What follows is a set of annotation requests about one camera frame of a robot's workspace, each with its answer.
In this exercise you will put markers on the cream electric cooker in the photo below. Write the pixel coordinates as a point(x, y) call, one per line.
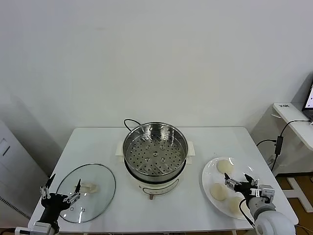
point(156, 188)

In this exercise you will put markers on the black laptop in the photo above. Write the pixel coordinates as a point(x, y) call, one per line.
point(308, 102)

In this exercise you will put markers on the white cabinet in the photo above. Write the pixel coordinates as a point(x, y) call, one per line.
point(19, 166)

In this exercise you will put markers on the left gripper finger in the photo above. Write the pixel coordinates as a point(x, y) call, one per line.
point(45, 192)
point(77, 188)

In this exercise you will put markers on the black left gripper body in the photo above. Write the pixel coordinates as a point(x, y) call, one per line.
point(52, 203)

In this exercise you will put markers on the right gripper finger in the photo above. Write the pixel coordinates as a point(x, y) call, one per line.
point(253, 183)
point(230, 182)

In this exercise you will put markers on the round glass lid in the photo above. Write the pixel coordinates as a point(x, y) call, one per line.
point(97, 195)

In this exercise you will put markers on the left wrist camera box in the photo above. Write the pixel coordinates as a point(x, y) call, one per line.
point(23, 230)

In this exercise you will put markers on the stainless steel steamer basket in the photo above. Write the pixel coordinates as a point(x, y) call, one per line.
point(156, 151)

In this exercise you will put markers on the white steamed baozi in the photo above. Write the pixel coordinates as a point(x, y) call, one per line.
point(235, 207)
point(224, 166)
point(218, 192)

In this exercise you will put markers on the white side desk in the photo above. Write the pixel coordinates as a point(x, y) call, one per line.
point(293, 110)

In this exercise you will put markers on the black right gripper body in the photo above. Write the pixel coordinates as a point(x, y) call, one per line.
point(245, 189)

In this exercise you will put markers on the white round plate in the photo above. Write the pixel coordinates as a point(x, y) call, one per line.
point(210, 171)

